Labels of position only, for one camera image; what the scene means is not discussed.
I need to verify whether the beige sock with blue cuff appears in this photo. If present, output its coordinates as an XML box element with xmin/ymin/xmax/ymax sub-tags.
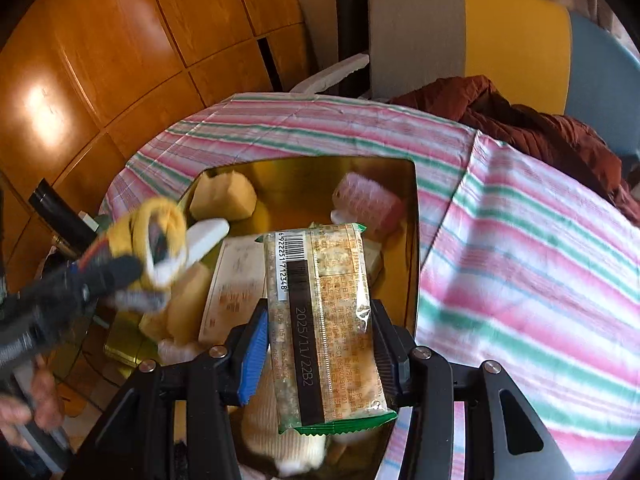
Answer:
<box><xmin>240</xmin><ymin>360</ymin><xmax>351</xmax><ymax>478</ymax></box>

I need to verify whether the pink foam roller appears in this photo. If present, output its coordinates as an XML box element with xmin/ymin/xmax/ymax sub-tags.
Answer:
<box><xmin>332</xmin><ymin>172</ymin><xmax>408</xmax><ymax>238</ymax></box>

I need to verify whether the yellow sponge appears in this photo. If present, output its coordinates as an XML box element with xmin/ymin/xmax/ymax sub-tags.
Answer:
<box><xmin>140</xmin><ymin>262</ymin><xmax>213</xmax><ymax>346</ymax></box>
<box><xmin>189</xmin><ymin>170</ymin><xmax>258</xmax><ymax>221</ymax></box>

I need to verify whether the person's left hand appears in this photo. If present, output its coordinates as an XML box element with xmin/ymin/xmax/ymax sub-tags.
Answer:
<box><xmin>0</xmin><ymin>354</ymin><xmax>65</xmax><ymax>448</ymax></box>

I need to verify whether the white plastic bag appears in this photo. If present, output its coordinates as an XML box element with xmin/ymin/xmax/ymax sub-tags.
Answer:
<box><xmin>157</xmin><ymin>337</ymin><xmax>211</xmax><ymax>366</ymax></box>

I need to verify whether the multicolour chair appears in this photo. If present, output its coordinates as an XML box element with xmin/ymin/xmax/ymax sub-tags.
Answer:
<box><xmin>367</xmin><ymin>0</ymin><xmax>640</xmax><ymax>161</ymax></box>

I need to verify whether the white foam block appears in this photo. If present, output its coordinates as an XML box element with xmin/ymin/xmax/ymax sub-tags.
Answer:
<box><xmin>185</xmin><ymin>217</ymin><xmax>231</xmax><ymax>266</ymax></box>

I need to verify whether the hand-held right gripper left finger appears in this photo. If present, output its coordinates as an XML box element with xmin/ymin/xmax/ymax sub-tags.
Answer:
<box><xmin>65</xmin><ymin>300</ymin><xmax>271</xmax><ymax>480</ymax></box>

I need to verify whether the striped bed sheet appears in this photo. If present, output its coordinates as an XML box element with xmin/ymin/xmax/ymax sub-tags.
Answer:
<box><xmin>100</xmin><ymin>92</ymin><xmax>640</xmax><ymax>480</ymax></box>

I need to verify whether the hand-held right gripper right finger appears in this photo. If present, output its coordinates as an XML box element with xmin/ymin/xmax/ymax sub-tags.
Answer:
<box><xmin>370</xmin><ymin>300</ymin><xmax>576</xmax><ymax>480</ymax></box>

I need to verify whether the pale yellow block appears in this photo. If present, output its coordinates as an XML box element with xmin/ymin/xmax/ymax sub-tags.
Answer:
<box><xmin>362</xmin><ymin>237</ymin><xmax>386</xmax><ymax>286</ymax></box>

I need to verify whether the white plastic armrest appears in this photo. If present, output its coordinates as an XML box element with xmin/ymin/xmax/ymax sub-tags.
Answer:
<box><xmin>290</xmin><ymin>54</ymin><xmax>371</xmax><ymax>96</ymax></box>

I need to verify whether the black flask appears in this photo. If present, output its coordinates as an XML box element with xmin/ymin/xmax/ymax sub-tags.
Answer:
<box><xmin>27</xmin><ymin>182</ymin><xmax>98</xmax><ymax>248</ymax></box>

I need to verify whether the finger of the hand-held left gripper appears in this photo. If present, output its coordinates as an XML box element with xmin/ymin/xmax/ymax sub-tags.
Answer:
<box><xmin>47</xmin><ymin>252</ymin><xmax>144</xmax><ymax>306</ymax></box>

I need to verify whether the yellow and white sock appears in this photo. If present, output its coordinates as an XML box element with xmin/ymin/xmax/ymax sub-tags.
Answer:
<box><xmin>107</xmin><ymin>197</ymin><xmax>190</xmax><ymax>313</ymax></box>

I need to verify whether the maroon cloth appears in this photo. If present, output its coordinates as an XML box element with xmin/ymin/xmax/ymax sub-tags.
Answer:
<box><xmin>387</xmin><ymin>75</ymin><xmax>640</xmax><ymax>228</ymax></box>

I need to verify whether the white box with red print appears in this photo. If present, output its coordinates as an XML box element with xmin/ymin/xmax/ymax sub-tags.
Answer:
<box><xmin>199</xmin><ymin>237</ymin><xmax>268</xmax><ymax>343</ymax></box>

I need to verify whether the clear cracker snack packet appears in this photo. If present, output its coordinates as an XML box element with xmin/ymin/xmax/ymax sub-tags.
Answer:
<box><xmin>255</xmin><ymin>223</ymin><xmax>398</xmax><ymax>433</ymax></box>

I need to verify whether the gold metal tin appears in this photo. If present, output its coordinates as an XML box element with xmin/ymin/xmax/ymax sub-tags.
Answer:
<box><xmin>104</xmin><ymin>156</ymin><xmax>421</xmax><ymax>480</ymax></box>

